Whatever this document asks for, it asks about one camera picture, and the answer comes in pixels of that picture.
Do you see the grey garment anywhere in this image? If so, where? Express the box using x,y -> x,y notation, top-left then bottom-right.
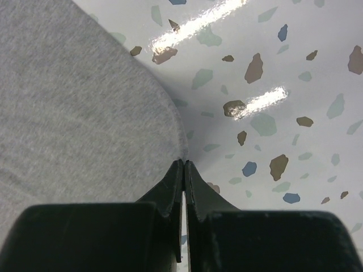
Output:
1,1 -> 188,240

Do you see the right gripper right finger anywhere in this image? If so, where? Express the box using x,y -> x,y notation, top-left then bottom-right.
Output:
184,161 -> 362,271

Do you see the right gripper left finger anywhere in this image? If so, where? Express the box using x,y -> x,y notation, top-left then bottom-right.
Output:
6,160 -> 184,271

